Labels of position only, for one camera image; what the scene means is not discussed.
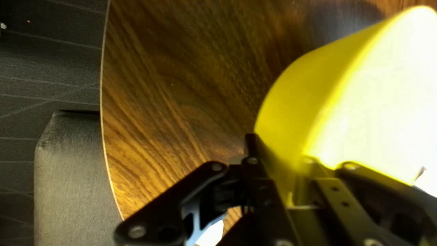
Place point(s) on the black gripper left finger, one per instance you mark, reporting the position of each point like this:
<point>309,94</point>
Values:
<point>186,210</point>

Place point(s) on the dark grey sofa chair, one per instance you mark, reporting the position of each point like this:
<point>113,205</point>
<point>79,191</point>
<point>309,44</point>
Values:
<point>72,198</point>

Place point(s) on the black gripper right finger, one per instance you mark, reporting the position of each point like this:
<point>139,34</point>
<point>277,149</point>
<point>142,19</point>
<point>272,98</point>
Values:
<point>313,205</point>

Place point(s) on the yellow plastic bowl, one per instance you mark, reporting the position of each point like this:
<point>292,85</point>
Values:
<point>367,98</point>

